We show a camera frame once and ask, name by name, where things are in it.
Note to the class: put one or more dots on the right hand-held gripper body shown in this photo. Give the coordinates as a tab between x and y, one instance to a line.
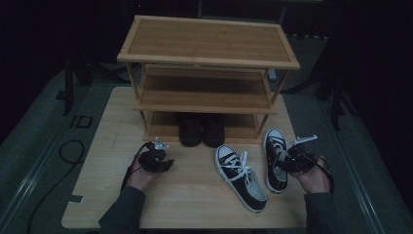
300	161

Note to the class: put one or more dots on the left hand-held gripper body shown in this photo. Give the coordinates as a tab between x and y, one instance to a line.
152	161

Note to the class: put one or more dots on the black and white sneaker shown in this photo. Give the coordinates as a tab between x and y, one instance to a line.
276	182
250	195

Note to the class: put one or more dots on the wooden three-tier shoe rack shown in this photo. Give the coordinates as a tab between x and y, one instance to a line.
207	42

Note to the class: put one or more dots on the person's left hand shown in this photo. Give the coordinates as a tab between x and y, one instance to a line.
141	178

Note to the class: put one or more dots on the person's right hand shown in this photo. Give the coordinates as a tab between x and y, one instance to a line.
315	180

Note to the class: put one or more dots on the black metal stand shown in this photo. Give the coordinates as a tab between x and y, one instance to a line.
336	104
68	87

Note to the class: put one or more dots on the small white object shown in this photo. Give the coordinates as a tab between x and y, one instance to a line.
272	75

